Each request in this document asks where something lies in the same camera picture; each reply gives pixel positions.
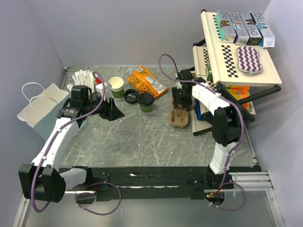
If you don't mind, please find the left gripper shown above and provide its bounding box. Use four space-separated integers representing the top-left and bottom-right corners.
83 92 124 121

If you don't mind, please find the green small box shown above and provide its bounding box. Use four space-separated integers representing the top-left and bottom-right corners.
205 63 213 81

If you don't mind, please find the blue Doritos chip bag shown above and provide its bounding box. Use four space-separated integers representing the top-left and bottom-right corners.
194 99 207 121

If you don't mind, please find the stack of black cup lids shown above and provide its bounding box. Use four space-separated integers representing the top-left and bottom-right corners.
124 88 140 105

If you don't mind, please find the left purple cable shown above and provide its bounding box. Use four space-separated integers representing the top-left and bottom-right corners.
30 71 122 215

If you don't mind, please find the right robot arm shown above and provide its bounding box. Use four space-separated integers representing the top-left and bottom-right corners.
172 69 244 188

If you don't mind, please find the orange chip bag on shelf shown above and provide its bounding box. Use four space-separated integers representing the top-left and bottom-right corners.
228 86 252 112

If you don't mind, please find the silver blue box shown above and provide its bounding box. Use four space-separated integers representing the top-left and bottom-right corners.
229 12 250 45

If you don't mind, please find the pink black striped sponge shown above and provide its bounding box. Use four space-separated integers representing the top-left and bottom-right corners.
236 46 263 76

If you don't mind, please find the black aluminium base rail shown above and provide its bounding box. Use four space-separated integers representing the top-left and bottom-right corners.
63 166 274 202

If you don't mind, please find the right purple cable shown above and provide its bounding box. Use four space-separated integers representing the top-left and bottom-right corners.
158 54 248 211

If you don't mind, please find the stack of green paper cups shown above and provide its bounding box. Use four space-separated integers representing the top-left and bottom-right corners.
109 77 124 99

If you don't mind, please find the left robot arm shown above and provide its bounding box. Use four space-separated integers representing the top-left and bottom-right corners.
18 85 124 202

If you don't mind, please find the white wrapped straws bundle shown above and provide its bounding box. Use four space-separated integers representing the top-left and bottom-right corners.
67 70 96 92

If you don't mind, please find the teal silver box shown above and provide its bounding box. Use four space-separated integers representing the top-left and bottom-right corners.
215 10 236 43

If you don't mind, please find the black cup lid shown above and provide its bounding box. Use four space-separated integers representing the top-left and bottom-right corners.
138 92 154 106

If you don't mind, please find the black silver box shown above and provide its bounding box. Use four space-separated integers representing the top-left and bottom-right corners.
240 13 262 46

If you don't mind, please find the white blue box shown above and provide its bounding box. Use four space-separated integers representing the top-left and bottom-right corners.
250 12 275 48

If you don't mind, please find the orange snack bag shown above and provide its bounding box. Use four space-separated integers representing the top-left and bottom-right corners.
127 65 169 99

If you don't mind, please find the brown cardboard cup carrier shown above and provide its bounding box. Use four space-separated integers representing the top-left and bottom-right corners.
169 101 189 129

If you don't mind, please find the blue white paper bag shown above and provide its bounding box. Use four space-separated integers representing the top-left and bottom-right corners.
17 83 71 140

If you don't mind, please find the green paper coffee cup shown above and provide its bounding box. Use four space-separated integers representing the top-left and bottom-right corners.
138 92 154 113

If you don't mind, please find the purple cable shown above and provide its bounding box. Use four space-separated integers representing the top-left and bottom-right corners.
30 71 122 215
158 54 248 211

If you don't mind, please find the beige black shelf rack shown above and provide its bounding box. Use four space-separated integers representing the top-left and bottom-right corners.
191 9 283 137

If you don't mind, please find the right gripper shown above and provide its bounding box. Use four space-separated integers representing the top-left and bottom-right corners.
171 87 193 109

